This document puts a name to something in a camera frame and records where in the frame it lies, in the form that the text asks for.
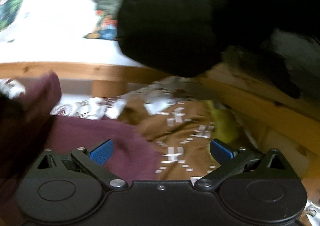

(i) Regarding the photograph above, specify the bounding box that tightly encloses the maroon long sleeve shirt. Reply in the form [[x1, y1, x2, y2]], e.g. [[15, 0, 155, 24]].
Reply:
[[1, 73, 160, 225]]

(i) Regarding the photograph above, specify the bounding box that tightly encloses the yellow green cloth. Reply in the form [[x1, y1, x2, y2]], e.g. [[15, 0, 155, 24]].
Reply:
[[207, 100, 239, 144]]

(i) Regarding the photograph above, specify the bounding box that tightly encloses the wooden bed headboard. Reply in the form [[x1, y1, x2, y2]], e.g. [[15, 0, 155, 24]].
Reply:
[[1, 62, 319, 178]]

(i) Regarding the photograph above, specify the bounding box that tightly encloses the brown PF patterned duvet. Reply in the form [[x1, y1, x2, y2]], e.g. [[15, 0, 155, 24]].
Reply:
[[117, 95, 320, 226]]

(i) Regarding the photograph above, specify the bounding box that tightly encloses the black puffer jacket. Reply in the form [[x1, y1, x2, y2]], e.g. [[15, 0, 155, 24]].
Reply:
[[117, 0, 319, 100]]

